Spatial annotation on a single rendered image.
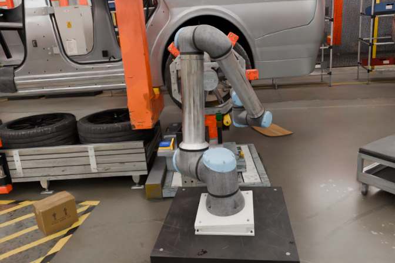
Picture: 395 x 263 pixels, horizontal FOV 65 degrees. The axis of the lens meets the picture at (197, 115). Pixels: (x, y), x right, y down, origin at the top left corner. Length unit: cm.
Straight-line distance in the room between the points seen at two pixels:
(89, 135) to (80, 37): 462
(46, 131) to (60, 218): 86
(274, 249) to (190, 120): 66
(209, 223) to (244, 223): 16
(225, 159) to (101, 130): 144
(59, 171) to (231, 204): 165
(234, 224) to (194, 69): 72
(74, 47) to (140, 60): 505
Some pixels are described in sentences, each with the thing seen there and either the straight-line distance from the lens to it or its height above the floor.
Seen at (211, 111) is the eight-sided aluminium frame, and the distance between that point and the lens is 233.
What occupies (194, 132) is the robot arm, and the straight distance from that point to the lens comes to 150.
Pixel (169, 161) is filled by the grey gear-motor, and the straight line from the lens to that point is 262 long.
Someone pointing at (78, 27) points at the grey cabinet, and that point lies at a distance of 716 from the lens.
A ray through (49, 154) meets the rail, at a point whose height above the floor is 34.
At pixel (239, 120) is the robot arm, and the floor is 68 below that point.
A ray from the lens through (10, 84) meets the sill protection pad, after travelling 323.
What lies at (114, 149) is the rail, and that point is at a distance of 256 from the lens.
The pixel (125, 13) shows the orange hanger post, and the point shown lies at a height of 134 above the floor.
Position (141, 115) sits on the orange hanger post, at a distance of 231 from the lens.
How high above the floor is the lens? 118
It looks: 15 degrees down
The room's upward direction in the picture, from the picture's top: 4 degrees counter-clockwise
